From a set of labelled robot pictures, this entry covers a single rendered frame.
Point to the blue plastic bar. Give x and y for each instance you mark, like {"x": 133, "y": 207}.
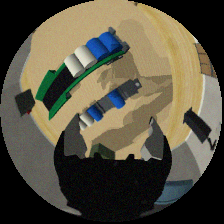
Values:
{"x": 95, "y": 113}
{"x": 97, "y": 48}
{"x": 110, "y": 42}
{"x": 116, "y": 98}

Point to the white cylinder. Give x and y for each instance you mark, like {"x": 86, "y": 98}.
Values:
{"x": 87, "y": 118}
{"x": 85, "y": 56}
{"x": 74, "y": 65}
{"x": 82, "y": 124}

